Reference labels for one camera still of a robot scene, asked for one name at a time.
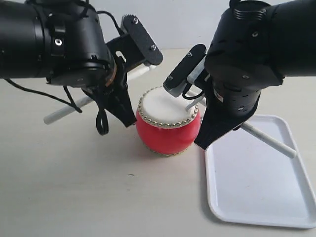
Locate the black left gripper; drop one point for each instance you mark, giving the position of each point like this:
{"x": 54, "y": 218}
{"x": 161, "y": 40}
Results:
{"x": 84, "y": 60}

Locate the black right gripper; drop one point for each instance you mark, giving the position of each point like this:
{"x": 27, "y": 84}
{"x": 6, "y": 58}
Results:
{"x": 232, "y": 96}

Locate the white drumstick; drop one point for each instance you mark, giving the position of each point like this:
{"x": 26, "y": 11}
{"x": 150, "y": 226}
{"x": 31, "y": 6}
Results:
{"x": 63, "y": 112}
{"x": 279, "y": 146}

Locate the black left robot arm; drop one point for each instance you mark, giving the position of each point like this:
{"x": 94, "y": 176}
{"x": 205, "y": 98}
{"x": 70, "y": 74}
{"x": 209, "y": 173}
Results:
{"x": 26, "y": 38}

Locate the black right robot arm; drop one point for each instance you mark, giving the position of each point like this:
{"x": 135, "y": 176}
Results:
{"x": 255, "y": 46}

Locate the small red drum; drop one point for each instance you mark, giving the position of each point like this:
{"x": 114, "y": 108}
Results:
{"x": 165, "y": 124}

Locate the white plastic tray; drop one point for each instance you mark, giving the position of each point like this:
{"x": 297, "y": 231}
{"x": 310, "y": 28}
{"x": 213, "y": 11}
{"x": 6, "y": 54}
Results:
{"x": 249, "y": 182}

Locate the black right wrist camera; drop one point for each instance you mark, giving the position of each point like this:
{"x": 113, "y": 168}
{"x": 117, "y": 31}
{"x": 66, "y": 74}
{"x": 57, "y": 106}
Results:
{"x": 177, "y": 80}

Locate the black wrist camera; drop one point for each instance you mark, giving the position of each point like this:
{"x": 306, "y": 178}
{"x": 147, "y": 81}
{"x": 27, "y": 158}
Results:
{"x": 143, "y": 41}
{"x": 177, "y": 80}

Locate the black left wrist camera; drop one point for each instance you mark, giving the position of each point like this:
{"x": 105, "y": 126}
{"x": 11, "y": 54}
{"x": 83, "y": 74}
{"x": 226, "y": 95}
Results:
{"x": 143, "y": 41}

